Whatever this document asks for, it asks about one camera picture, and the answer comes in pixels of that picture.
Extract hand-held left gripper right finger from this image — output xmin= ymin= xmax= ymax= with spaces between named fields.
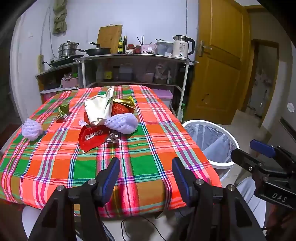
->
xmin=171 ymin=157 xmax=266 ymax=241

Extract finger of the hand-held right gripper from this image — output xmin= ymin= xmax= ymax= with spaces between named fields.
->
xmin=250 ymin=139 xmax=281 ymax=160
xmin=231 ymin=148 xmax=266 ymax=173

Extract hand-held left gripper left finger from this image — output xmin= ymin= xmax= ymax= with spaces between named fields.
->
xmin=28 ymin=157 xmax=121 ymax=241

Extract white round bin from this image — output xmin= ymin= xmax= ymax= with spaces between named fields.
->
xmin=181 ymin=119 xmax=240 ymax=182

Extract dark small packet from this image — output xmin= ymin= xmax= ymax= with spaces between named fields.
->
xmin=106 ymin=130 xmax=120 ymax=148

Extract white trash bin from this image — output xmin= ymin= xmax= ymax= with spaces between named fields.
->
xmin=185 ymin=123 xmax=236 ymax=163

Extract red snack packet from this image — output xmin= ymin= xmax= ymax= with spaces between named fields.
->
xmin=79 ymin=125 xmax=111 ymax=154

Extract large purple foam net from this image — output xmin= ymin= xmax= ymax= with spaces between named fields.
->
xmin=105 ymin=113 xmax=139 ymax=135

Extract cream paper bag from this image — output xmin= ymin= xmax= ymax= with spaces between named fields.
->
xmin=84 ymin=88 xmax=115 ymax=126

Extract gold and red packet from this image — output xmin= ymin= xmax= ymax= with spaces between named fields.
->
xmin=110 ymin=96 xmax=136 ymax=115

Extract green gold wrapper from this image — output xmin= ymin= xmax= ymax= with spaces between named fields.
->
xmin=58 ymin=103 xmax=70 ymax=117

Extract small purple foam net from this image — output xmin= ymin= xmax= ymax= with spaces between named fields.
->
xmin=21 ymin=118 xmax=43 ymax=141

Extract plaid tablecloth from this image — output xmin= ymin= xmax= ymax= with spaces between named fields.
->
xmin=0 ymin=85 xmax=222 ymax=218

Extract purple lidded storage box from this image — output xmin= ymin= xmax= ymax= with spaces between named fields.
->
xmin=151 ymin=89 xmax=174 ymax=109

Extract yellow wooden door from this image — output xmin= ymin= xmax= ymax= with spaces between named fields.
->
xmin=188 ymin=0 xmax=251 ymax=126

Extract yellow label bottle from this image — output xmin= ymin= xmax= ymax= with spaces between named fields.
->
xmin=103 ymin=66 xmax=113 ymax=81

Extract pink basket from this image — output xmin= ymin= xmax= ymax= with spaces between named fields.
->
xmin=61 ymin=76 xmax=80 ymax=89

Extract grey plastic jug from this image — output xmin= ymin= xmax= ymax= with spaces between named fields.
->
xmin=119 ymin=64 xmax=133 ymax=81

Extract white plastic bottle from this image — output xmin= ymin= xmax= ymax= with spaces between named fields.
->
xmin=95 ymin=62 xmax=104 ymax=81

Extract small round container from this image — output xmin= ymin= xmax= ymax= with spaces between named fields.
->
xmin=139 ymin=72 xmax=155 ymax=82

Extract crumpled plastic bags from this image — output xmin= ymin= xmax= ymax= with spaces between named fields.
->
xmin=154 ymin=64 xmax=169 ymax=80

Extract low wooden shelf unit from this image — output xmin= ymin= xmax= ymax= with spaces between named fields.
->
xmin=35 ymin=62 xmax=81 ymax=103

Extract white metal shelf unit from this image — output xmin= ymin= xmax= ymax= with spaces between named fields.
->
xmin=75 ymin=54 xmax=199 ymax=122

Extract black frying pan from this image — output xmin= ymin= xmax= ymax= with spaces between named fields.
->
xmin=85 ymin=42 xmax=112 ymax=56

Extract black induction cooker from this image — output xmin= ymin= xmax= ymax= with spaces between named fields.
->
xmin=49 ymin=54 xmax=85 ymax=66

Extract white electric kettle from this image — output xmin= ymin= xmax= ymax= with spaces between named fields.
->
xmin=172 ymin=35 xmax=195 ymax=58

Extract clear lidded container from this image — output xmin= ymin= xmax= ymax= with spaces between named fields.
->
xmin=155 ymin=40 xmax=174 ymax=56

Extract pink utensil holder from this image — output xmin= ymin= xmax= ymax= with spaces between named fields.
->
xmin=141 ymin=44 xmax=156 ymax=55

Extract stainless steamer pot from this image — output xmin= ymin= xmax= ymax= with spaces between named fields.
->
xmin=58 ymin=40 xmax=85 ymax=58

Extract wooden cutting board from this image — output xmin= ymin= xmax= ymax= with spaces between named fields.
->
xmin=96 ymin=24 xmax=123 ymax=55

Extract bundle of dark utensils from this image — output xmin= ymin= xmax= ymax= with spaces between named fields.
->
xmin=136 ymin=35 xmax=153 ymax=45

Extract hanging green cloth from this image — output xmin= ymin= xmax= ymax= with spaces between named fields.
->
xmin=52 ymin=0 xmax=68 ymax=36

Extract black floor cable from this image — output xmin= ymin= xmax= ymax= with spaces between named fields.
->
xmin=121 ymin=217 xmax=167 ymax=241

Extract metal door handle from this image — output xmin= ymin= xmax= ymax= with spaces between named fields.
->
xmin=198 ymin=40 xmax=213 ymax=57

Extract kettle wall cable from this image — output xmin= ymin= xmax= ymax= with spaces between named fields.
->
xmin=185 ymin=0 xmax=189 ymax=36

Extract white wall cable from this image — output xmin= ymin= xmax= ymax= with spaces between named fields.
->
xmin=40 ymin=7 xmax=52 ymax=56

